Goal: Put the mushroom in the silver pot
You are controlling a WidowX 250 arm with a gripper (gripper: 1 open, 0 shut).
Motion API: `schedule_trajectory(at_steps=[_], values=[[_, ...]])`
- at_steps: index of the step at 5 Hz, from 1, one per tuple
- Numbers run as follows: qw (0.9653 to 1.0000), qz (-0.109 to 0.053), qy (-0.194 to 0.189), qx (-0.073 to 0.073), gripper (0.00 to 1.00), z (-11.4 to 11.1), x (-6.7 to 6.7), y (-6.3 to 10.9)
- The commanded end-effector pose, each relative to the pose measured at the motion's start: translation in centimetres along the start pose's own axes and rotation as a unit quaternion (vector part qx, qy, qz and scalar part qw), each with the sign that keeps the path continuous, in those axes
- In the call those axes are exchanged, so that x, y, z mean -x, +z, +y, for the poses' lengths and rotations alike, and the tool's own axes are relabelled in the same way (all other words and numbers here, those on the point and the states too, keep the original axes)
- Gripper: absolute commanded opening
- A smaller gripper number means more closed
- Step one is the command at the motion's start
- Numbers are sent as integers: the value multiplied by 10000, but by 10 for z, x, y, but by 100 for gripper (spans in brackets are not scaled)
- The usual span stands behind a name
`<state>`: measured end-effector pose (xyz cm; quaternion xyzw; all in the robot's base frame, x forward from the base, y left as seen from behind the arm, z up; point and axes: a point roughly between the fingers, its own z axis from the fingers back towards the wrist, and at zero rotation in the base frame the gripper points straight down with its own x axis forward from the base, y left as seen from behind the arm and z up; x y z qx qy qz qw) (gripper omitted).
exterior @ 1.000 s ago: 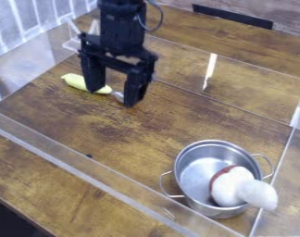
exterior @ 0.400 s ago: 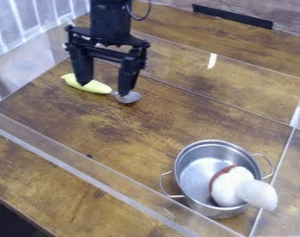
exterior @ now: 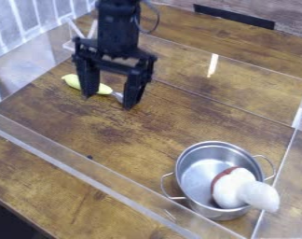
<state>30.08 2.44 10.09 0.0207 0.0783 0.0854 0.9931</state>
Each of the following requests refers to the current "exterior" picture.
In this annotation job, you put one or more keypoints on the clear acrylic barrier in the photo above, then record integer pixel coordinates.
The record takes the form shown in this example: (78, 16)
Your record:
(283, 224)
(137, 196)

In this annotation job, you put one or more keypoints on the clear acrylic front barrier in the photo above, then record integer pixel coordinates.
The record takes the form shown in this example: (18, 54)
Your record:
(137, 196)

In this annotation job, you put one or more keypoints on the white plush mushroom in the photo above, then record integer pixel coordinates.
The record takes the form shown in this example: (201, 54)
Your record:
(235, 188)

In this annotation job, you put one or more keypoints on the clear acrylic corner bracket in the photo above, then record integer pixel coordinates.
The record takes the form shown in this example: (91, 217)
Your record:
(75, 32)

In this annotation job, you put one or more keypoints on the silver metal pot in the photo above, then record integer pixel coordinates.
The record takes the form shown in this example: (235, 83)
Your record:
(201, 162)

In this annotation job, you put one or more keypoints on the black strip on table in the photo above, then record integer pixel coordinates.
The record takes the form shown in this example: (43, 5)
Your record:
(231, 16)

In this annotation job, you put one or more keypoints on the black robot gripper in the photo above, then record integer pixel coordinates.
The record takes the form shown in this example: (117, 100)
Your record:
(117, 41)

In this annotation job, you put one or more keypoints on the clear acrylic right barrier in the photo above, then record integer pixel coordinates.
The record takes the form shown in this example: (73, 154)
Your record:
(283, 224)

